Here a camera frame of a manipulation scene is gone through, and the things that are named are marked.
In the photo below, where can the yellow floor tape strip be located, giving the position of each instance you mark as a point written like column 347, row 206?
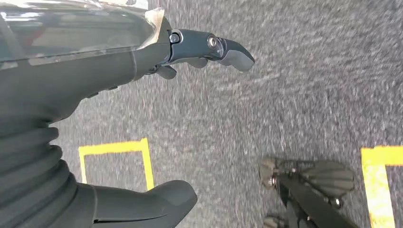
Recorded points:
column 376, row 188

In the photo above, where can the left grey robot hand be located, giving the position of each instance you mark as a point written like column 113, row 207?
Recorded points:
column 63, row 75

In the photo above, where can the yellow floor tape square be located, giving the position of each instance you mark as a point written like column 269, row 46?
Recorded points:
column 110, row 148

